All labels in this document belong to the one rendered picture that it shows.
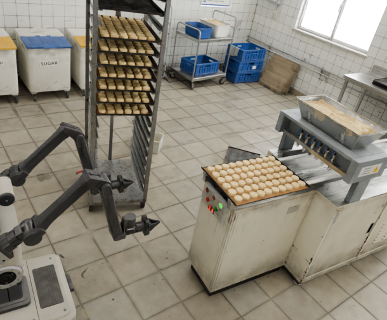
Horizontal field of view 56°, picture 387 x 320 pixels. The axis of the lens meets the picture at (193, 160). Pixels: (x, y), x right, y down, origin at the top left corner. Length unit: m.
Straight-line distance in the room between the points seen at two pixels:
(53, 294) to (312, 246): 1.73
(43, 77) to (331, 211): 3.78
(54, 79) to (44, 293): 3.23
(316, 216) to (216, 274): 0.79
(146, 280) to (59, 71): 3.13
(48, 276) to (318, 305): 1.91
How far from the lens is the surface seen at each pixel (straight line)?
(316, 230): 2.71
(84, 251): 2.98
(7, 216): 2.05
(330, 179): 2.69
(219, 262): 2.48
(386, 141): 3.65
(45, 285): 2.47
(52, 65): 5.01
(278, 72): 6.83
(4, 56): 4.85
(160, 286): 2.79
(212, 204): 2.30
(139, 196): 3.25
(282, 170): 2.56
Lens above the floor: 2.17
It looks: 32 degrees down
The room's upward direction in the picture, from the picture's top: 11 degrees clockwise
